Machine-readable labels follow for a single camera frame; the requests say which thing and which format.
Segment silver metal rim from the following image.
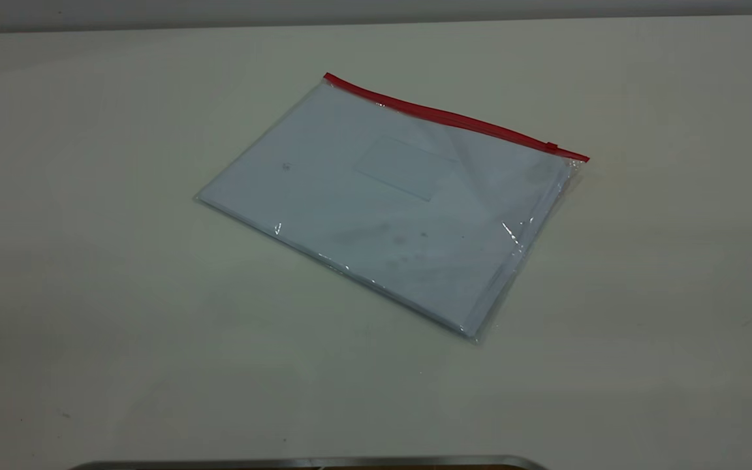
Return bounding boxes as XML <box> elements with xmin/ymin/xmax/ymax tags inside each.
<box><xmin>69</xmin><ymin>455</ymin><xmax>550</xmax><ymax>470</ymax></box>

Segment clear plastic zip bag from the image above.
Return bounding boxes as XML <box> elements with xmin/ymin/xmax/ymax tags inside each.
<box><xmin>195</xmin><ymin>72</ymin><xmax>591</xmax><ymax>345</ymax></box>

